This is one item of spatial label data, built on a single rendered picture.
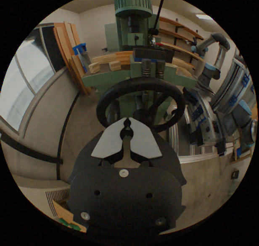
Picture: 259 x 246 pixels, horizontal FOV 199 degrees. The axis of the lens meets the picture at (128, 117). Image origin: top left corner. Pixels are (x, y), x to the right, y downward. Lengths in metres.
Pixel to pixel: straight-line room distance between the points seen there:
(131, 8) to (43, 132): 1.51
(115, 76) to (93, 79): 0.10
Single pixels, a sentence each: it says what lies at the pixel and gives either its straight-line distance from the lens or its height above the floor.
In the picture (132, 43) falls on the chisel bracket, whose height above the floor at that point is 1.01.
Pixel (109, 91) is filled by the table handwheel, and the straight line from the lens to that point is 0.15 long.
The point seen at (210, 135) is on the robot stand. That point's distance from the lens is 0.52.
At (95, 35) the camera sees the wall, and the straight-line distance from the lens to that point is 2.97.
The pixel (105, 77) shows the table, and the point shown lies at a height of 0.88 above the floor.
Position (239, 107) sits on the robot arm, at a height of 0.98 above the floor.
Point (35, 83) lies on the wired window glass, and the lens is 1.51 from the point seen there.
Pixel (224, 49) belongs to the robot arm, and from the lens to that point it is 1.03.
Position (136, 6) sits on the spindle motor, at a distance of 0.43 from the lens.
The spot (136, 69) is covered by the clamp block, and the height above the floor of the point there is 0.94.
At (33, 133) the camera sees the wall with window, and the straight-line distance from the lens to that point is 1.32.
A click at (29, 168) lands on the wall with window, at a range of 1.37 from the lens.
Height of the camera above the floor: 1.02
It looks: 57 degrees down
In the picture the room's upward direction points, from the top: 5 degrees counter-clockwise
